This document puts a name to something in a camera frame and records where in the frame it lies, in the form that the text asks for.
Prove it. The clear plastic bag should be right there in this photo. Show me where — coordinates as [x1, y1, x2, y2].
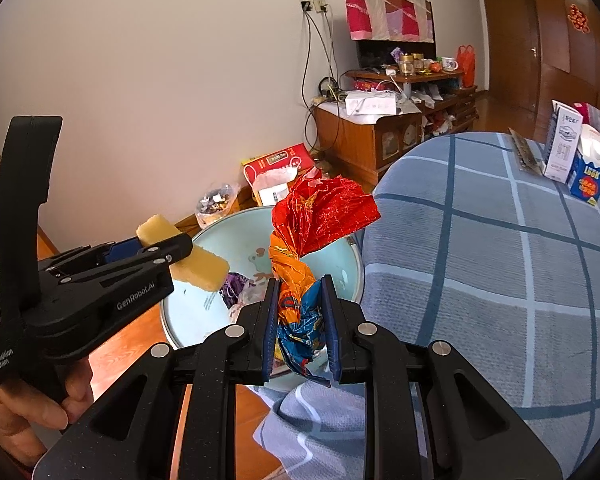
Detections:
[227, 277, 268, 323]

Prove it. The red orange blue foil wrapper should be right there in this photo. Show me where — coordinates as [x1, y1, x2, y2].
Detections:
[269, 176, 382, 376]

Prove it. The clear bag of candies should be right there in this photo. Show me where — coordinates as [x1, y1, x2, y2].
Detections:
[196, 183, 241, 231]

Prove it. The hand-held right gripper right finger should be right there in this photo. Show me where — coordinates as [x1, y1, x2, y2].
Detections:
[321, 275, 563, 480]

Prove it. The hanging power cable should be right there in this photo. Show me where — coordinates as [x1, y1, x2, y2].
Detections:
[320, 11, 340, 88]

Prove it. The television with red cloth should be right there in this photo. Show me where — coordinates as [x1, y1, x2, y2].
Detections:
[342, 0, 436, 43]

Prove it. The blue white gable carton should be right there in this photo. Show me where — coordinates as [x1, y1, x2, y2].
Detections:
[569, 125, 600, 209]

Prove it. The red cardboard box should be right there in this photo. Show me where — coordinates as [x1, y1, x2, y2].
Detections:
[240, 143, 317, 207]

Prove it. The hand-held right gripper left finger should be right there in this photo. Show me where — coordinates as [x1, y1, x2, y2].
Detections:
[32, 276, 282, 480]

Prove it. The yellow sponge block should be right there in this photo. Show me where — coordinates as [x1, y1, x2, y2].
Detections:
[136, 214, 229, 292]

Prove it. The orange red bag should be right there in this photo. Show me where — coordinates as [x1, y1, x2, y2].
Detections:
[455, 45, 477, 88]

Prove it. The purple foil wrapper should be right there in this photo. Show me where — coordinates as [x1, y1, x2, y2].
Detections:
[222, 272, 253, 306]

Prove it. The wooden television cabinet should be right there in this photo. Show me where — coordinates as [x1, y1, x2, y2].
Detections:
[312, 69, 479, 184]

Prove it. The tall white milk carton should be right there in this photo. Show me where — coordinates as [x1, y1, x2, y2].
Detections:
[540, 100, 588, 184]

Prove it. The white flat box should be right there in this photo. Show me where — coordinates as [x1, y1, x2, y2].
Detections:
[345, 91, 398, 117]

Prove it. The flat dark foil packet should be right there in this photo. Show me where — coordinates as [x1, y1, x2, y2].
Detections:
[509, 127, 543, 177]

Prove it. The red paper decoration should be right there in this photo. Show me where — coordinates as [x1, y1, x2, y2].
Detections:
[567, 4, 592, 35]

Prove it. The light blue bin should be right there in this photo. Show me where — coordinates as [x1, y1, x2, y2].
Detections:
[160, 206, 366, 391]

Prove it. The red gift box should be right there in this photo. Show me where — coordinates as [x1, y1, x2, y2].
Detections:
[352, 77, 396, 92]

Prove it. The brown wooden wardrobe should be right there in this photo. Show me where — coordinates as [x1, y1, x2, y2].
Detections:
[527, 0, 600, 116]

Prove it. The brown wooden door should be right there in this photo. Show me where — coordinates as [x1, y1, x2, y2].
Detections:
[480, 0, 543, 118]

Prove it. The person's left hand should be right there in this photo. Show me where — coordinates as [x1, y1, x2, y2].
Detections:
[0, 357, 95, 467]

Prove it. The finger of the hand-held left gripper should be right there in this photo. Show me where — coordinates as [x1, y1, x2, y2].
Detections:
[46, 237, 143, 270]
[39, 232, 194, 287]

